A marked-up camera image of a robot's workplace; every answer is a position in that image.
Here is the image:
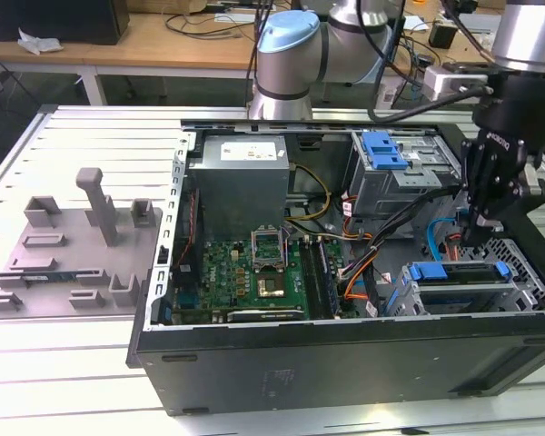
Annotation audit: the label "pale grey wrist camera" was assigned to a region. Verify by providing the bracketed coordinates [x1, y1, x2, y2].
[422, 63, 491, 100]

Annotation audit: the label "orange red power wire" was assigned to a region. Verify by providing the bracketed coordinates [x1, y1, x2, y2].
[442, 231, 467, 263]

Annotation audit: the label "black graphics card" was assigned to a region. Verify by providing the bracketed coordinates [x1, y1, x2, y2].
[226, 308, 308, 324]

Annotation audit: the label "blue data wire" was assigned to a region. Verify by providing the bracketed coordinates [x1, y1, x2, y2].
[426, 206, 470, 263]

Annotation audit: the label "yellow black power wires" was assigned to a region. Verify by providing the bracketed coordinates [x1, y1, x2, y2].
[285, 163, 332, 224]

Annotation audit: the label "black speaker box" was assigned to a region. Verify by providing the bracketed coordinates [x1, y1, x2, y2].
[385, 12, 408, 51]

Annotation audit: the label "orange wire bundle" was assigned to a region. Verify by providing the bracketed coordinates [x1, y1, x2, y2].
[338, 252, 376, 303]

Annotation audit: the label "blue drive cage latch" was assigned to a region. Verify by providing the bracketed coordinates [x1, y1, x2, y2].
[362, 130, 412, 170]

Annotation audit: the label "large black box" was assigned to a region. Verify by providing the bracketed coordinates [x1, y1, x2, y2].
[0, 0, 131, 46]

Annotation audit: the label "crumpled white paper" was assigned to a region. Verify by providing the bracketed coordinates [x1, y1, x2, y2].
[16, 27, 64, 56]

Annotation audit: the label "black open PC case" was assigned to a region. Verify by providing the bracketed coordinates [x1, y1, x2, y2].
[125, 110, 545, 417]

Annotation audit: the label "small black cube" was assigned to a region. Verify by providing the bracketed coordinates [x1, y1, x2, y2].
[428, 22, 458, 50]

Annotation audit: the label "wooden desk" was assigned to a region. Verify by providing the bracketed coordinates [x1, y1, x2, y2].
[0, 8, 500, 108]

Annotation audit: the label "grey power supply unit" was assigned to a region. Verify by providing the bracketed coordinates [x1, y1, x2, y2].
[188, 134, 296, 240]

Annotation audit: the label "raised CPU socket cover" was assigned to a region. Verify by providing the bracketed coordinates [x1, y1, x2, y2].
[251, 225, 286, 273]

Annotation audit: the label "thin red black wire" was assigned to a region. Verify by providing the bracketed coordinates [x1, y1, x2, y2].
[179, 190, 202, 270]

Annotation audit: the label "CPU socket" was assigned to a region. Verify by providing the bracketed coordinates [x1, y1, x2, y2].
[256, 272, 286, 299]

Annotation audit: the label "RAM stick in motherboard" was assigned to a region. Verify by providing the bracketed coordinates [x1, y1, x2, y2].
[316, 239, 342, 317]

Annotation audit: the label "empty black RAM slot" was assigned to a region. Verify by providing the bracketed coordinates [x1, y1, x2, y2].
[299, 238, 323, 319]

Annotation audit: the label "black cable bundle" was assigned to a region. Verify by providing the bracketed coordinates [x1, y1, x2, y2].
[365, 183, 464, 315]

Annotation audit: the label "grey parts rack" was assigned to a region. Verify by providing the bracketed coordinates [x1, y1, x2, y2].
[0, 167, 164, 322]

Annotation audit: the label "silver optical drive cage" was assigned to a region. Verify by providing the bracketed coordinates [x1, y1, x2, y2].
[348, 131, 464, 228]

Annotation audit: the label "green RAM stick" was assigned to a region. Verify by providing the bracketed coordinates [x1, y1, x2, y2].
[20, 271, 81, 283]

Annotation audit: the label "silver disk bay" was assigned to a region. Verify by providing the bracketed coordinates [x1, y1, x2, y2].
[383, 261, 545, 317]

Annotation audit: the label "green motherboard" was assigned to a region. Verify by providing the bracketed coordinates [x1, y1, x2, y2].
[172, 235, 346, 326]

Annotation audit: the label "silver side wrist camera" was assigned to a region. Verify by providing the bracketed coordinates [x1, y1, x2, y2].
[521, 154, 545, 201]

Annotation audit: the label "thin black looped cable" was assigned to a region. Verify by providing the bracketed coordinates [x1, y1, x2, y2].
[165, 12, 260, 43]

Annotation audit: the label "hard disk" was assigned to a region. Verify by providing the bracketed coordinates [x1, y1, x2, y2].
[385, 261, 512, 315]

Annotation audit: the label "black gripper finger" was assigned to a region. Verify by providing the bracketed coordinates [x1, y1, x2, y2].
[458, 131, 501, 247]
[487, 144, 529, 220]

